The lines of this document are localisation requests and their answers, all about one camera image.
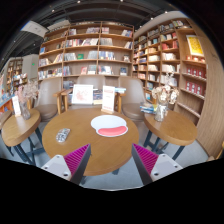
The large wooden bookshelf centre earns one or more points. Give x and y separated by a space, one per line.
87 48

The wooden bookshelf right wall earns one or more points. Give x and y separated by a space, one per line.
163 49

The white sign card on stand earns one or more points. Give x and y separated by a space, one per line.
108 99

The beige armchair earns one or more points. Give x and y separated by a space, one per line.
49 98
98 82
133 99

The round wooden side table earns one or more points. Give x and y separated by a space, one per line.
16 129
175 128

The distant bookshelf far left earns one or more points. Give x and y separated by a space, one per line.
14 72

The left beige armchair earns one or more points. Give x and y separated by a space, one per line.
49 98

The small white card left table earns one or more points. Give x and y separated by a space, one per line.
16 106

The right beige armchair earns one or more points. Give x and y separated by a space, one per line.
133 99

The glass vase with white flowers right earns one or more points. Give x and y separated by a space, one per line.
164 95

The middle beige armchair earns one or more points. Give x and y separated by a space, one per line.
98 82

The silver patterned computer mouse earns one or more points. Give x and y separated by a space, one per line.
62 135

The white and red mouse pad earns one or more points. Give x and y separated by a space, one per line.
109 125

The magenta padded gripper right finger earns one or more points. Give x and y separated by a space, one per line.
152 167

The round wooden centre table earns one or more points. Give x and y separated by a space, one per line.
107 153

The yellow framed poster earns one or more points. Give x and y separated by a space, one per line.
194 45

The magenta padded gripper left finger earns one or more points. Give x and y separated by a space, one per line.
70 167

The white picture board red print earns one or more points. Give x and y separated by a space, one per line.
82 94

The glass vase with dried flowers left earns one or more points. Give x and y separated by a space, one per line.
24 94

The stack of books on chair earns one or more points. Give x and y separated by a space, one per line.
148 108

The right round wooden side table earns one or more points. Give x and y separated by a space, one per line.
175 128

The left round wooden side table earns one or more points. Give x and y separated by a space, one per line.
16 129

